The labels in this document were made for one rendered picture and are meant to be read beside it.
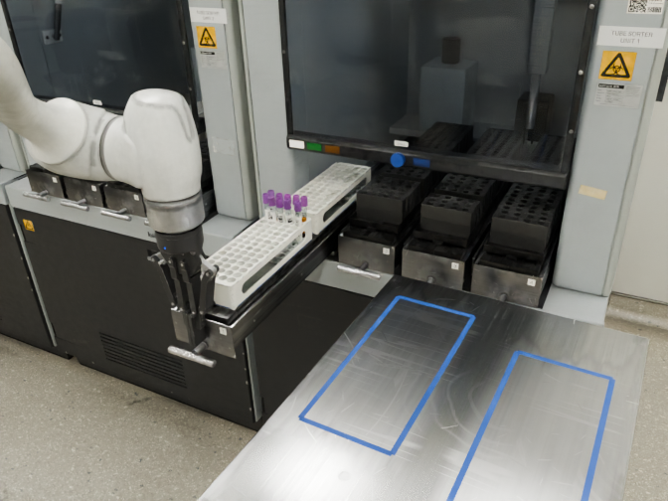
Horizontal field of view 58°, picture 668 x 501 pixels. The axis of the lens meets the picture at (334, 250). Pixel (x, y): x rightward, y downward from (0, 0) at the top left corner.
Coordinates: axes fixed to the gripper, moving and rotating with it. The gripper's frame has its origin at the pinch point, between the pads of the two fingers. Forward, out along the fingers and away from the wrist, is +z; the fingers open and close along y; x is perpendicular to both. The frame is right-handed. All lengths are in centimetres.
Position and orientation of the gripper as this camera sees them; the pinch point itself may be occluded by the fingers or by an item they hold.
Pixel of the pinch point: (195, 325)
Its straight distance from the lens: 111.6
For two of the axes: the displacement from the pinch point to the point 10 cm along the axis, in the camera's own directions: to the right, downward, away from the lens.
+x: -4.5, 4.5, -7.7
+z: 0.3, 8.7, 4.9
